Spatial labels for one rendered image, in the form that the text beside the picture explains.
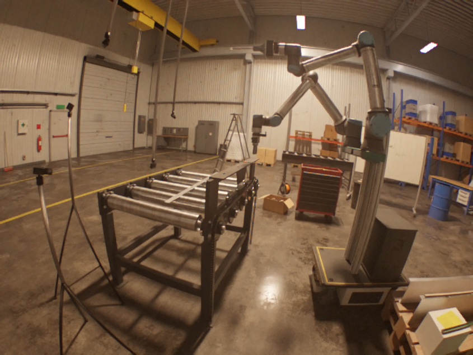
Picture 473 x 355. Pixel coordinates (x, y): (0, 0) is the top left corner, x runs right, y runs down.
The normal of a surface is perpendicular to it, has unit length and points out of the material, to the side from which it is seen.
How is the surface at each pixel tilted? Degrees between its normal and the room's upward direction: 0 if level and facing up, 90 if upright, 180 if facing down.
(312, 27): 90
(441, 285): 90
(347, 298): 90
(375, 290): 90
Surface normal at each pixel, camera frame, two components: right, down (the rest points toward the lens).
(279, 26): -0.28, 0.18
